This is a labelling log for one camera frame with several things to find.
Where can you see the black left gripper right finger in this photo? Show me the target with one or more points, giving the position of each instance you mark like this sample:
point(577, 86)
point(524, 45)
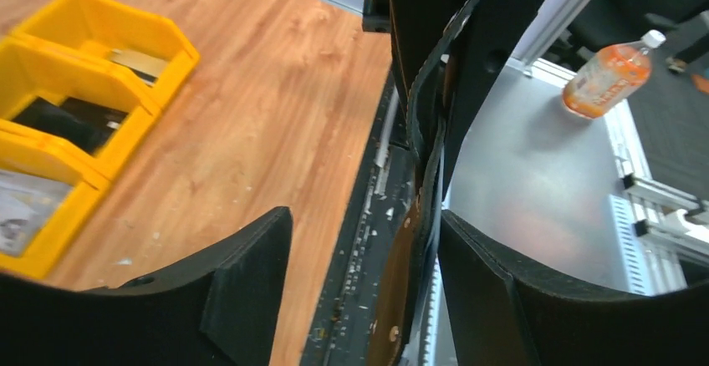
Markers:
point(507, 309)

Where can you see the orange drink bottle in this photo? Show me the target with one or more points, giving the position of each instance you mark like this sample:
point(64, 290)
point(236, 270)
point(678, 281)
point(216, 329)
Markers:
point(610, 76)

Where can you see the yellow plastic bin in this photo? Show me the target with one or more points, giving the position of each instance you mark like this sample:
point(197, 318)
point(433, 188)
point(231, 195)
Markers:
point(148, 50)

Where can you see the cards in yellow bin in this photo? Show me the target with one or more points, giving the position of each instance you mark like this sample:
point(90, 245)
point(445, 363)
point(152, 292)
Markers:
point(66, 129)

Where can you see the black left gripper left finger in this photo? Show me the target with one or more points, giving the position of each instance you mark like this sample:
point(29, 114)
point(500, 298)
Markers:
point(219, 306)

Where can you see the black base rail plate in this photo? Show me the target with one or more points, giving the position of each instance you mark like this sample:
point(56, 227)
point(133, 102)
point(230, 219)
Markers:
point(345, 312)

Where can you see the black office chair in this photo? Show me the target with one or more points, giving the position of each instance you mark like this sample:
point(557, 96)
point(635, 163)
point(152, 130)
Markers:
point(602, 23)

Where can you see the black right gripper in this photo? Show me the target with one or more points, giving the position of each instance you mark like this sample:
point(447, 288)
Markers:
point(479, 52)

